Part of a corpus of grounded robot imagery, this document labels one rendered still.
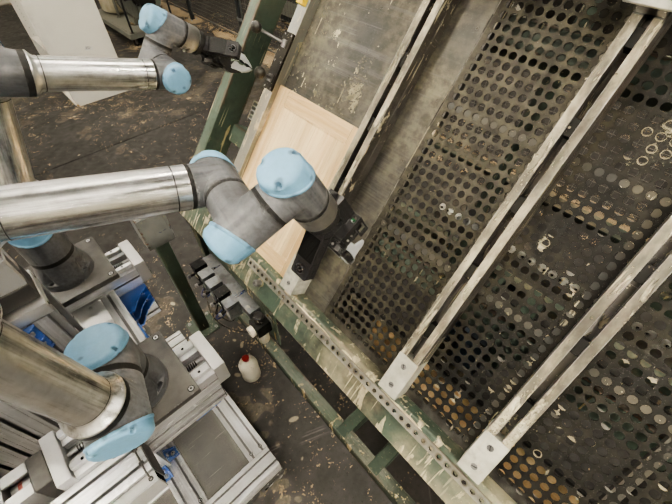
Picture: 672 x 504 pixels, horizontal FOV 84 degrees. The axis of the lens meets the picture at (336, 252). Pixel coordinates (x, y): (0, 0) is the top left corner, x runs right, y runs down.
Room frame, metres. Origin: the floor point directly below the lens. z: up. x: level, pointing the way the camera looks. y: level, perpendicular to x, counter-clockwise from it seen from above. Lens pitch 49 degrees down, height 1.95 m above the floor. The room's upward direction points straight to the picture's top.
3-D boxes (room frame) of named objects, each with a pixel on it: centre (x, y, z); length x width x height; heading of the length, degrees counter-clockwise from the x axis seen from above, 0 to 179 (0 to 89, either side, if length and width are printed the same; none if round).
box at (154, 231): (1.14, 0.78, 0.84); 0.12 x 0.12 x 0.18; 42
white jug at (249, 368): (0.85, 0.45, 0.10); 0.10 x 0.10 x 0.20
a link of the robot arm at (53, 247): (0.73, 0.84, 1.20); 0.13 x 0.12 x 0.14; 40
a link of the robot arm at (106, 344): (0.36, 0.49, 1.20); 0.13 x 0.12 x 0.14; 30
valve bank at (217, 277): (0.86, 0.44, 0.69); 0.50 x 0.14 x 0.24; 42
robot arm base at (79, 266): (0.72, 0.83, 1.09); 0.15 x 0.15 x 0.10
